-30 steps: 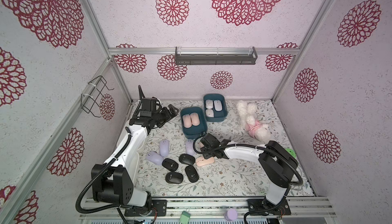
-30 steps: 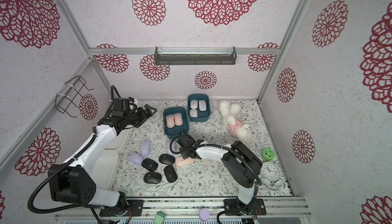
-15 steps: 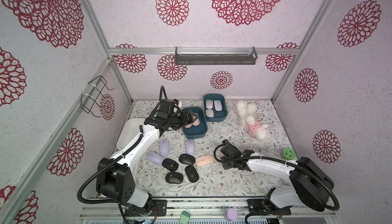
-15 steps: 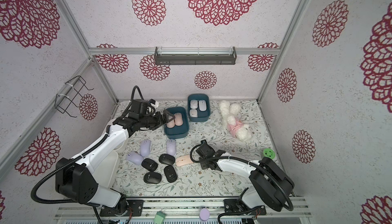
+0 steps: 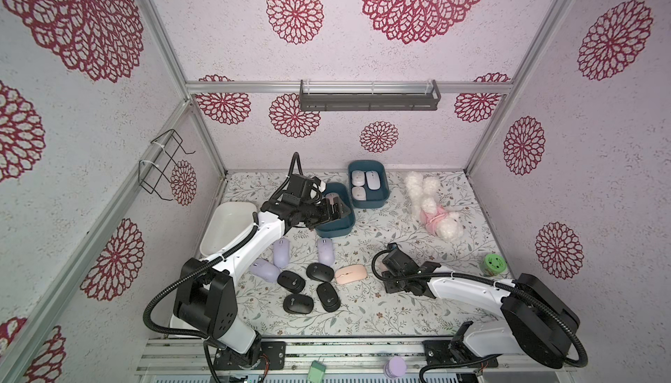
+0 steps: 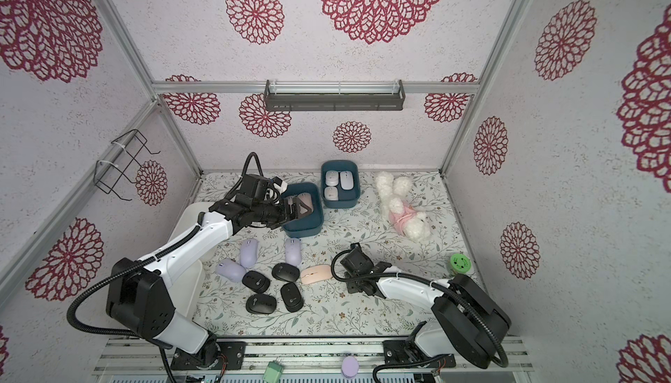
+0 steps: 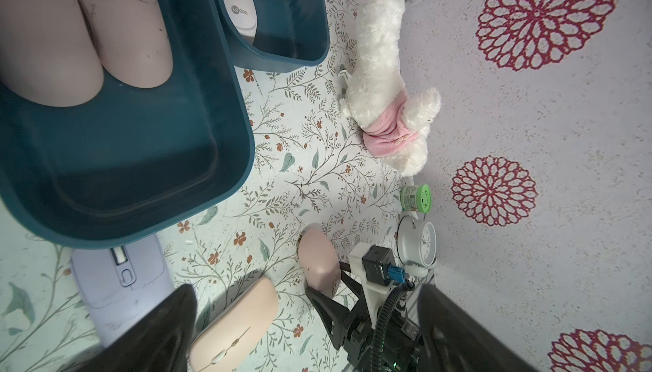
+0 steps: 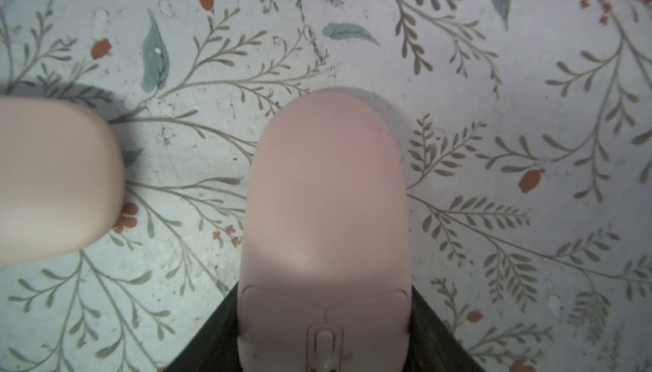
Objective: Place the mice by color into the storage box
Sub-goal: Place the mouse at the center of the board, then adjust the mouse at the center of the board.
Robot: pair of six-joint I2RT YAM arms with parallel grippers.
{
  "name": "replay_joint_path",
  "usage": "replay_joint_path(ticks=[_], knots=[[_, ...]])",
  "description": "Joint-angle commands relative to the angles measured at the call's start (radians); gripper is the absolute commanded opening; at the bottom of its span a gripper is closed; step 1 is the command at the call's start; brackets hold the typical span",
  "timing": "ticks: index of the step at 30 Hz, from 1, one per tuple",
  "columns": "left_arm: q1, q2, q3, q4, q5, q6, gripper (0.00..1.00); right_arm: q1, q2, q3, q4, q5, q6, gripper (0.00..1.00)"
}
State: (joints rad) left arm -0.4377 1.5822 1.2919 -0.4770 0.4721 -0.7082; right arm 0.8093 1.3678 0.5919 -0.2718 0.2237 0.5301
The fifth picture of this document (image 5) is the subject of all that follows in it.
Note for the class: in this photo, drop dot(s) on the black mouse upper right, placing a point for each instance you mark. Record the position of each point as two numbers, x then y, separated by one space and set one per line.
320 272

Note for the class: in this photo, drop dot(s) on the black mouse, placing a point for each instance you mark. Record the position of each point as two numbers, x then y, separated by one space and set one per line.
320 272
291 281
298 304
328 297

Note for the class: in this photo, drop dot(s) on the white plush toy pink dress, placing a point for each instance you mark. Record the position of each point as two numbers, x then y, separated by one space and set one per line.
426 209

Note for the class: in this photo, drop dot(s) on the white tray rear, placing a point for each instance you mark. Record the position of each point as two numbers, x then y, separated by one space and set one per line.
231 222

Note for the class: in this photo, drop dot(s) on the purple mouse upright left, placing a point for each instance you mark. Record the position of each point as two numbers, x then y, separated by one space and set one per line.
281 253

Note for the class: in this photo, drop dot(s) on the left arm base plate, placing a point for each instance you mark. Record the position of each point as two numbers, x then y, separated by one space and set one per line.
270 355

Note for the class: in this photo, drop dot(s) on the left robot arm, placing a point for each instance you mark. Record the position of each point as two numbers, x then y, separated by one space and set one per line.
206 289

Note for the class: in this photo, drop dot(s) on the green round toy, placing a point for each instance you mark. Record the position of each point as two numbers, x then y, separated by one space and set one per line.
493 265

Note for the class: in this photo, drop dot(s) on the black mouse upper left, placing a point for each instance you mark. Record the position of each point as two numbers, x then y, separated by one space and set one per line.
291 281

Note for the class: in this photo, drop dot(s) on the dark wall shelf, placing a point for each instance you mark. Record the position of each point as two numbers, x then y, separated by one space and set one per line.
426 100

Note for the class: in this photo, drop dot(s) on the purple mouse centre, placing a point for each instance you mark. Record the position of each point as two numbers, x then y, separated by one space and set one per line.
325 251

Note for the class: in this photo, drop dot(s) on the purple mouse lower left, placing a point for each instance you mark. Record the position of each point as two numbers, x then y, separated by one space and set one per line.
265 270

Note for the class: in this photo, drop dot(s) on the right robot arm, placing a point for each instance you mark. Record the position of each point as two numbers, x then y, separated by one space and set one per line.
532 320

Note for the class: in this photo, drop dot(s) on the black mouse lower left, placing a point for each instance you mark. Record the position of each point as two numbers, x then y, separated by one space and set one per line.
298 304

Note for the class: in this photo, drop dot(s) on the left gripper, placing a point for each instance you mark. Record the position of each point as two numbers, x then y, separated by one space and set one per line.
328 214

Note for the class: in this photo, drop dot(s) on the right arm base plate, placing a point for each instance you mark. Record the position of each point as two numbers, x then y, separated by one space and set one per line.
448 354

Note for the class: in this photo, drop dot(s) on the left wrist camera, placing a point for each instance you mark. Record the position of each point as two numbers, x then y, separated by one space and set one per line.
318 185

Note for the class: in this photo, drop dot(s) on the white tray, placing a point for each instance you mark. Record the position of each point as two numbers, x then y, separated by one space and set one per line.
231 222
177 323

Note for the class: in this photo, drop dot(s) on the black wire wall rack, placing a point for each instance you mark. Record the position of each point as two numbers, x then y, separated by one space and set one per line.
151 173

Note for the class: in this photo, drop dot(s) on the green connector block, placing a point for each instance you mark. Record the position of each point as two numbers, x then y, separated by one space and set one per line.
316 372

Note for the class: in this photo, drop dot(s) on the black mouse lower right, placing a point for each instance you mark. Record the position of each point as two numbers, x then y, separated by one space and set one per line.
328 297

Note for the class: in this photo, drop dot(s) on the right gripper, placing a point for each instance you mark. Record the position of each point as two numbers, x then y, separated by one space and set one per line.
393 271

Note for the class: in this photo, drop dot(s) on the white mouse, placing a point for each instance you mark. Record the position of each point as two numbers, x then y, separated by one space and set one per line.
358 193
358 178
373 180

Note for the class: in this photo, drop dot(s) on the white tray front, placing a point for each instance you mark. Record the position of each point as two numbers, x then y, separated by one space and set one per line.
177 323

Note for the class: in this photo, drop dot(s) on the purple round cap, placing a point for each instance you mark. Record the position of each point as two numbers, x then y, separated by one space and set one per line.
395 368

